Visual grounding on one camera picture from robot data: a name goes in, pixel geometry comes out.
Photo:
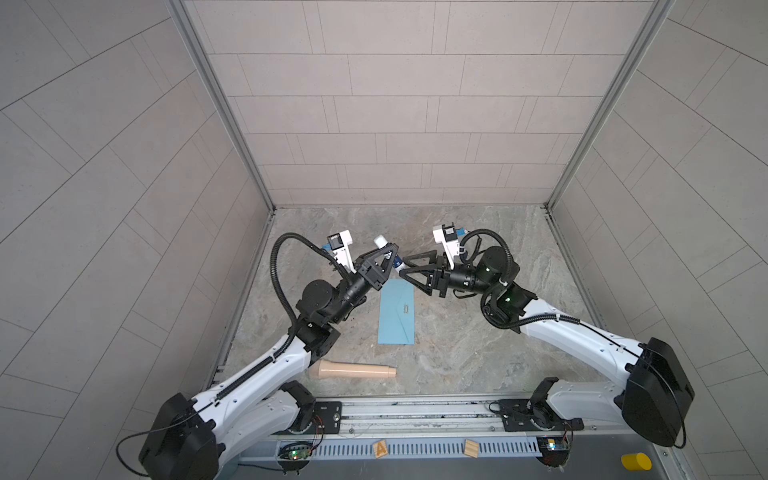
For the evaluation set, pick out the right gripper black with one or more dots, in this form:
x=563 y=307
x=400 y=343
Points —
x=442 y=280

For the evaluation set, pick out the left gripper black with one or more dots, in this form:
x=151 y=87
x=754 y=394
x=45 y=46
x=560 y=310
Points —
x=373 y=278

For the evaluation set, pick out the teal paper envelope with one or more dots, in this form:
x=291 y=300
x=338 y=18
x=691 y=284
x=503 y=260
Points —
x=396 y=324

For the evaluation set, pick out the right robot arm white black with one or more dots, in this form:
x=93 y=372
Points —
x=488 y=270

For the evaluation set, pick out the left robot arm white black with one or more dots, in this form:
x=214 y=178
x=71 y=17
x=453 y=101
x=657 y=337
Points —
x=193 y=438

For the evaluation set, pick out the wooden letter A block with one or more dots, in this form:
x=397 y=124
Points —
x=380 y=449

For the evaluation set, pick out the beige plastic toy microphone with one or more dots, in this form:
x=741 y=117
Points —
x=329 y=369

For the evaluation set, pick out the plain wooden block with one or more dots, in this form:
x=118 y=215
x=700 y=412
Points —
x=471 y=448

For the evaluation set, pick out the yellow cylinder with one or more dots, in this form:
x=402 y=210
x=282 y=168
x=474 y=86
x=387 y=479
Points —
x=636 y=462

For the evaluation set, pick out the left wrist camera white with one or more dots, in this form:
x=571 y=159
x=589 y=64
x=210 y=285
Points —
x=338 y=245

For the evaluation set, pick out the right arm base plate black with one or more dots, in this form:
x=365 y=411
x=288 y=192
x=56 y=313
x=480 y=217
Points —
x=524 y=415

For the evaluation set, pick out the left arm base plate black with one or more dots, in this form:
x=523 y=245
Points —
x=323 y=416

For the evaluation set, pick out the grey slotted cable duct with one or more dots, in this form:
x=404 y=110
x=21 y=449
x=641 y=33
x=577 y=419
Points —
x=427 y=448

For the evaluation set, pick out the left circuit board with wires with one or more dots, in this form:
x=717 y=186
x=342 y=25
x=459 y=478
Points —
x=296 y=451

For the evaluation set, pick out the circuit board with wires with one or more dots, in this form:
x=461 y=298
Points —
x=296 y=451
x=554 y=451

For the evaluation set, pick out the right circuit board with wires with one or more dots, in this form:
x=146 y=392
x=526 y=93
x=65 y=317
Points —
x=554 y=451

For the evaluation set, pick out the aluminium mounting rail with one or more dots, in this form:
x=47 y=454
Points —
x=420 y=416

